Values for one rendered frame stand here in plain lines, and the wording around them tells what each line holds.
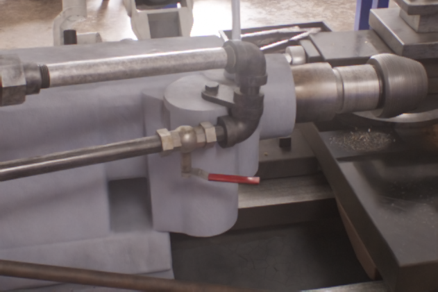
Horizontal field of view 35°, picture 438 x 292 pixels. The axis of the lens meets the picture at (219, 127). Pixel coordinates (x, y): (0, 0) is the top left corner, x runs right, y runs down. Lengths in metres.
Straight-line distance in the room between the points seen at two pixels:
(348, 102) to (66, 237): 0.40
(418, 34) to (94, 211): 0.65
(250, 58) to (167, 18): 1.15
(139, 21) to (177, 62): 1.13
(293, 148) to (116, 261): 0.47
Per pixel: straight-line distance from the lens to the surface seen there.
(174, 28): 1.85
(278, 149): 1.21
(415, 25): 1.23
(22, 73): 0.61
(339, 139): 1.14
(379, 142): 1.15
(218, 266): 1.18
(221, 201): 0.81
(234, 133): 0.73
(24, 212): 0.84
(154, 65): 0.66
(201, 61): 0.68
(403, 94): 0.93
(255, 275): 1.17
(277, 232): 1.23
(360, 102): 0.93
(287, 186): 1.18
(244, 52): 0.70
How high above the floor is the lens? 1.51
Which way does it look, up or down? 30 degrees down
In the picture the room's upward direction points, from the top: straight up
